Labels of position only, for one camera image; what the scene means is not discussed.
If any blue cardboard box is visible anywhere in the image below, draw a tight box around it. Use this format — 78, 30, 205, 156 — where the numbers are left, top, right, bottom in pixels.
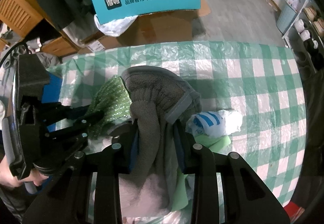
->
41, 71, 63, 138

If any light blue waste bin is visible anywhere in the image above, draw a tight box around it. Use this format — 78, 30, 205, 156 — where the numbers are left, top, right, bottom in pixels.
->
276, 1, 297, 34

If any wooden louvered cabinet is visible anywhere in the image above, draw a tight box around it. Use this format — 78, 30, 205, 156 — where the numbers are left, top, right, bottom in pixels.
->
1, 0, 80, 57

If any grey shoe rack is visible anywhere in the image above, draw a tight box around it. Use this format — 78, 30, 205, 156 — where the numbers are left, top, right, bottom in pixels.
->
282, 0, 323, 73

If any white plastic bag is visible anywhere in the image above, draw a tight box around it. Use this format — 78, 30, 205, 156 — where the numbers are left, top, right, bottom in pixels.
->
94, 14, 138, 37

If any green checkered tablecloth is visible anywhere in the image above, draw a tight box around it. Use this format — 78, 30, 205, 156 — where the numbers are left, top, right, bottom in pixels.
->
47, 41, 308, 224

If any brown cardboard box on floor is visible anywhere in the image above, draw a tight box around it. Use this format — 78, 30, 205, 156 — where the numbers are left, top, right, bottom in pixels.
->
78, 0, 211, 54

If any grey fleece garment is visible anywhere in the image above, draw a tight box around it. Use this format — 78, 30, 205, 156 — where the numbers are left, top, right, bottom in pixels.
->
119, 66, 202, 217

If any white blue striped sock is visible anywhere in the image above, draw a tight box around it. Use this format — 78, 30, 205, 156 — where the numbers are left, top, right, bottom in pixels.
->
186, 109, 243, 138

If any green sparkly cloth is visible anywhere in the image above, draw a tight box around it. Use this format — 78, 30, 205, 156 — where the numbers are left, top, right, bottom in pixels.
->
86, 75, 132, 139

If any person's left hand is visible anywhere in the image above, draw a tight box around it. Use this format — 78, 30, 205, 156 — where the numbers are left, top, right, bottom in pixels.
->
0, 155, 49, 188

